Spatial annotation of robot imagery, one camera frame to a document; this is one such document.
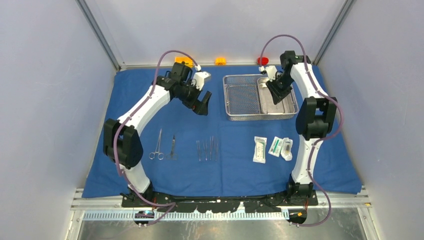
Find thin steel tweezers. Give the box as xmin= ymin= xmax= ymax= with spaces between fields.
xmin=213 ymin=137 xmax=220 ymax=162
xmin=202 ymin=140 xmax=208 ymax=161
xmin=209 ymin=136 xmax=214 ymax=161

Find clear syringe packet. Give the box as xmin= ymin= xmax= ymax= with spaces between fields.
xmin=280 ymin=137 xmax=293 ymax=161

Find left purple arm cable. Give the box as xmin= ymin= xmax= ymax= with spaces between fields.
xmin=112 ymin=49 xmax=177 ymax=227

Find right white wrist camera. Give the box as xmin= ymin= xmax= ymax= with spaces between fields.
xmin=258 ymin=65 xmax=279 ymax=82

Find large yellow plastic block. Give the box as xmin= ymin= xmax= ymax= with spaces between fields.
xmin=174 ymin=56 xmax=194 ymax=68

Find small yellow plastic block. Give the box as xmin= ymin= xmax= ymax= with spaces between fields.
xmin=214 ymin=57 xmax=227 ymax=66

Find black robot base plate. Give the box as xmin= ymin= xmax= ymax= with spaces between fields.
xmin=142 ymin=190 xmax=318 ymax=214

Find steel surgical forceps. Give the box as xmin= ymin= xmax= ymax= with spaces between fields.
xmin=149 ymin=128 xmax=165 ymax=160

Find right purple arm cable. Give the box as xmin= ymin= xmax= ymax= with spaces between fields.
xmin=258 ymin=34 xmax=345 ymax=228

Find metal mesh instrument basket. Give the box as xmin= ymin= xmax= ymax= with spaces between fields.
xmin=222 ymin=74 xmax=298 ymax=121

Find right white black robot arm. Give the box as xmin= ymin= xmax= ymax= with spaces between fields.
xmin=262 ymin=50 xmax=337 ymax=205

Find stainless steel tray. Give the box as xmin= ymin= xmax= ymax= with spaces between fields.
xmin=257 ymin=77 xmax=299 ymax=116

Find steel surgical scissors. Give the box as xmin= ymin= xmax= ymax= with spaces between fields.
xmin=166 ymin=134 xmax=178 ymax=160

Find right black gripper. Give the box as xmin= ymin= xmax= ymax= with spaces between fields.
xmin=265 ymin=73 xmax=294 ymax=105

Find red plastic object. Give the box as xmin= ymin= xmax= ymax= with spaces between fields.
xmin=256 ymin=56 xmax=269 ymax=66

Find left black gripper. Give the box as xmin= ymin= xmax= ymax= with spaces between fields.
xmin=175 ymin=79 xmax=211 ymax=115

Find green white sterile packet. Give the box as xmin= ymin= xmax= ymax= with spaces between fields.
xmin=268 ymin=136 xmax=283 ymax=157

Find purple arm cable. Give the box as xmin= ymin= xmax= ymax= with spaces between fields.
xmin=258 ymin=34 xmax=345 ymax=228
xmin=112 ymin=49 xmax=177 ymax=227

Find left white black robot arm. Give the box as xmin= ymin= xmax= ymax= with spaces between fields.
xmin=103 ymin=62 xmax=212 ymax=207

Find aluminium frame rail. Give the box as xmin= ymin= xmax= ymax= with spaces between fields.
xmin=70 ymin=186 xmax=373 ymax=211

